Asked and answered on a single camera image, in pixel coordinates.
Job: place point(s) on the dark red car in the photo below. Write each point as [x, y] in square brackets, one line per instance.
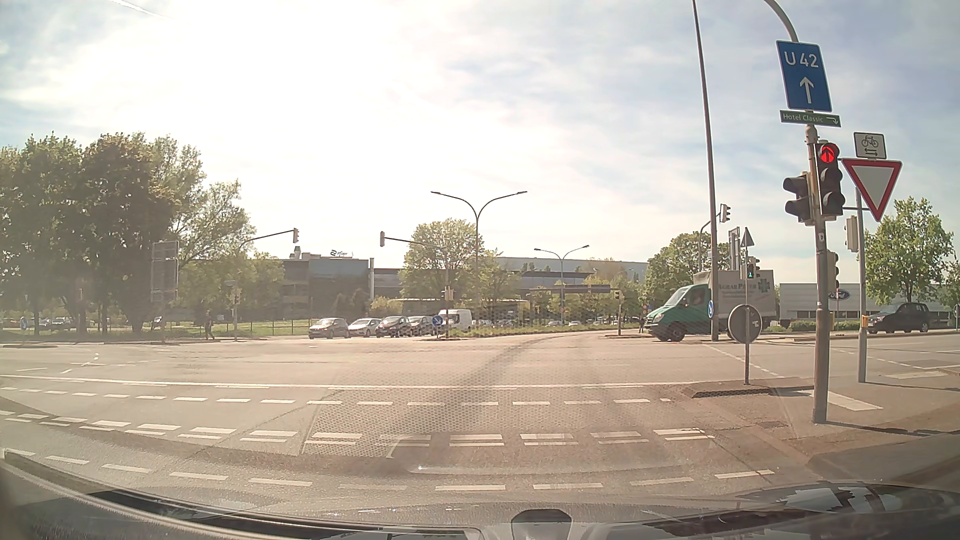
[393, 326]

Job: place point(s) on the dark grey building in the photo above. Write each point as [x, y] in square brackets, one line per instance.
[326, 281]

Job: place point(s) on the traffic light with signs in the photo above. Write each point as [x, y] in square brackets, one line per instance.
[739, 251]

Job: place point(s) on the large direction sign board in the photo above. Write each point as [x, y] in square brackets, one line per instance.
[164, 270]

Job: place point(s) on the large group of trees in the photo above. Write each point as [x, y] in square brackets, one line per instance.
[97, 225]

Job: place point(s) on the grey pavement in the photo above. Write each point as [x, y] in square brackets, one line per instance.
[885, 427]

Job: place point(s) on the traffic light with blue sign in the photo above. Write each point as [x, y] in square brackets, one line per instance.
[821, 300]

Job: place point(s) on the kerbed traffic island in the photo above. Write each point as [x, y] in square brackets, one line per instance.
[750, 388]

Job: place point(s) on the white low building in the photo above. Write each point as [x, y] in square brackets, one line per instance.
[847, 300]

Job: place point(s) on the long grey flat building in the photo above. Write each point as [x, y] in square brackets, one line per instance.
[555, 271]

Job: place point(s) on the dark suv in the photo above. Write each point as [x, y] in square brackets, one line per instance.
[900, 319]

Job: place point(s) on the person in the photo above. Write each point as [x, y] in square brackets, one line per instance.
[208, 325]

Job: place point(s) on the round road sign on post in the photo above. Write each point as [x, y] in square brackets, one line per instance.
[745, 324]

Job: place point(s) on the grey asphalt road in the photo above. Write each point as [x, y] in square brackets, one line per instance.
[450, 360]

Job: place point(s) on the silver car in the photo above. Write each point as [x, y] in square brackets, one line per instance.
[364, 327]

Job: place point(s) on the road markings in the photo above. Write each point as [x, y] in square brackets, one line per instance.
[480, 437]

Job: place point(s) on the grass median strip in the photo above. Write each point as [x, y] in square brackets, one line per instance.
[540, 328]

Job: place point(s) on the car's own bonnet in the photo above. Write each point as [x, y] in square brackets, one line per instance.
[525, 517]

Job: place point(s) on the tall curved lamp post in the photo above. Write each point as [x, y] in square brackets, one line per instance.
[709, 187]

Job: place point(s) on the green tree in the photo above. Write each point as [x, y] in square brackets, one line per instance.
[909, 251]
[442, 259]
[679, 266]

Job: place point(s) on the white van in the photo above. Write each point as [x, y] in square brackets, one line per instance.
[457, 319]

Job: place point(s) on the grass verge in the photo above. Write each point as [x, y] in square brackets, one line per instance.
[225, 328]

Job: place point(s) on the green and white box lorry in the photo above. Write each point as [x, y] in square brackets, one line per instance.
[690, 311]

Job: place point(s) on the dark grey car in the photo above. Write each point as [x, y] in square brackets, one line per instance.
[328, 328]

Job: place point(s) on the round blue road sign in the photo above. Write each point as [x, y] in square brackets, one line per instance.
[437, 321]

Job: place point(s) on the give way sign on post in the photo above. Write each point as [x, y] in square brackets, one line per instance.
[870, 184]

